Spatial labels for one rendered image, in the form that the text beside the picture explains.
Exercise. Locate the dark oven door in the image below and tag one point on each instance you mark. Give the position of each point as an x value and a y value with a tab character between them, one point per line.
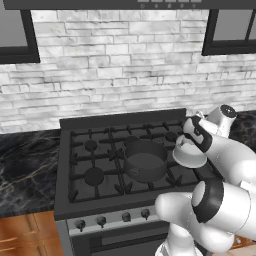
83	247

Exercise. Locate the black framed glass cupboard door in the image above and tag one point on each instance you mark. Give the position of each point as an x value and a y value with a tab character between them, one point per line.
230	30
15	36

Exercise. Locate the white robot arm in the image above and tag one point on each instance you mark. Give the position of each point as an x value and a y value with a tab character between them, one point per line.
226	206

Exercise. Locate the black gas stove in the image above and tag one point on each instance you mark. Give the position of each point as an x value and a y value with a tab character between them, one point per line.
100	156

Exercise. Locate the dark grey cooking pot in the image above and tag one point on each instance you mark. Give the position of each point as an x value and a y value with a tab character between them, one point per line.
146	163

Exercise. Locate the dark grey range hood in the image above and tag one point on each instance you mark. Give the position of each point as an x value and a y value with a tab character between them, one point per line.
83	4

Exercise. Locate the black stove knob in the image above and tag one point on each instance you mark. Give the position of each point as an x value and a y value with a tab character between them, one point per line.
145	213
80	225
126	216
100	220

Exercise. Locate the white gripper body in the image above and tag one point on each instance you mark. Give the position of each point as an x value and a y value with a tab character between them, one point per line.
190	156

